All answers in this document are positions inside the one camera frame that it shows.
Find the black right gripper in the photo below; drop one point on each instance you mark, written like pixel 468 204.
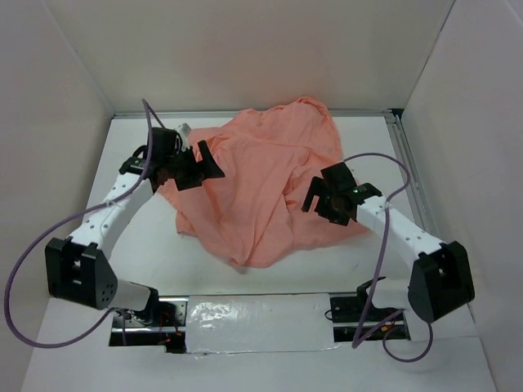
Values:
pixel 319 184

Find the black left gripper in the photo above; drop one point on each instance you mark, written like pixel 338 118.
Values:
pixel 201 171

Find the pink zip jacket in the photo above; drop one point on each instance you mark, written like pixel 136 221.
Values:
pixel 252 217

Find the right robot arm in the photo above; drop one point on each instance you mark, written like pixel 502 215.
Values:
pixel 440 278

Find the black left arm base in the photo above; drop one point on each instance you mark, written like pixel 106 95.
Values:
pixel 165 328

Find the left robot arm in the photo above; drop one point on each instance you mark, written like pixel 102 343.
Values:
pixel 78 267

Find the glossy white tape sheet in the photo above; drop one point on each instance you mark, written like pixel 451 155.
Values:
pixel 258 324

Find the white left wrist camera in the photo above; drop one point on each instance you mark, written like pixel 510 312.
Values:
pixel 182 137

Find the aluminium frame rail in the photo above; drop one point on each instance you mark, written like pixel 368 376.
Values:
pixel 360 131

